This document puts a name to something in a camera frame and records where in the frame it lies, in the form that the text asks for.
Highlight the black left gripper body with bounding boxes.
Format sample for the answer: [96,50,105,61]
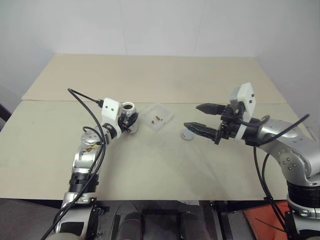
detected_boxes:
[117,114,135,134]

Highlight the clear plastic tray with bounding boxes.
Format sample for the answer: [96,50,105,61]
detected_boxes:
[142,101,175,133]

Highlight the white jar lid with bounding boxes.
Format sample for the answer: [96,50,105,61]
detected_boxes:
[180,129,195,141]

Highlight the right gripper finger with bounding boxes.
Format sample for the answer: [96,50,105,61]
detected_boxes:
[183,121,222,141]
[195,102,227,116]

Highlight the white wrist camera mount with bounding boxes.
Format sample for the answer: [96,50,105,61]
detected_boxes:
[101,97,122,131]
[229,81,257,141]

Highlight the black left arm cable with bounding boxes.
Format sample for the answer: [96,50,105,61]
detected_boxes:
[41,87,105,240]

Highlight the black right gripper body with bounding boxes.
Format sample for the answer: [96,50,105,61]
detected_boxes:
[213,104,248,146]

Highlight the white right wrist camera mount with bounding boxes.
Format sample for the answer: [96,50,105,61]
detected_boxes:
[229,81,257,141]

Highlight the red flat panel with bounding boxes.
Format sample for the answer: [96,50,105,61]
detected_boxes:
[243,199,290,240]

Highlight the small metal jar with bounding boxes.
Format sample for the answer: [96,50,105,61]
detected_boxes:
[120,101,140,135]

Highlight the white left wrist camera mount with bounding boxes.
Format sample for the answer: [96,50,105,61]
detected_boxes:
[101,97,122,131]

